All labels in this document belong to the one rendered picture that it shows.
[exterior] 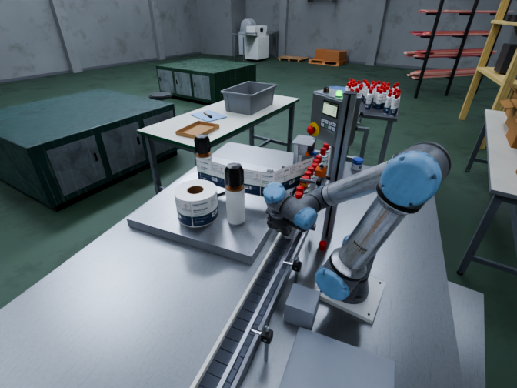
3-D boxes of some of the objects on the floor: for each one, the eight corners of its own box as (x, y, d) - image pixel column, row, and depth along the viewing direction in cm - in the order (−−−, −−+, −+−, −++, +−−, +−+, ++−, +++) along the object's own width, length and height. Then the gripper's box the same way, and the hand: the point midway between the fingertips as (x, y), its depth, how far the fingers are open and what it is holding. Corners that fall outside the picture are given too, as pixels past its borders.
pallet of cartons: (346, 63, 1170) (348, 50, 1146) (338, 66, 1108) (341, 52, 1084) (316, 61, 1226) (318, 48, 1202) (308, 63, 1164) (308, 50, 1140)
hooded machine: (261, 55, 1346) (261, 18, 1271) (253, 57, 1299) (253, 18, 1223) (246, 54, 1382) (245, 18, 1307) (238, 55, 1335) (237, 18, 1259)
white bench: (250, 145, 455) (250, 91, 413) (295, 156, 421) (299, 98, 379) (151, 202, 317) (136, 130, 275) (206, 225, 284) (198, 147, 242)
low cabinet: (159, 96, 703) (155, 65, 667) (204, 85, 814) (201, 58, 778) (215, 108, 624) (213, 73, 588) (256, 93, 736) (256, 63, 700)
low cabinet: (55, 215, 296) (27, 148, 258) (-16, 175, 368) (-46, 117, 330) (182, 154, 423) (175, 103, 386) (111, 132, 495) (99, 88, 458)
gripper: (270, 197, 116) (278, 220, 134) (262, 218, 113) (271, 239, 131) (291, 202, 114) (296, 225, 132) (284, 223, 110) (290, 244, 128)
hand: (289, 232), depth 129 cm, fingers closed
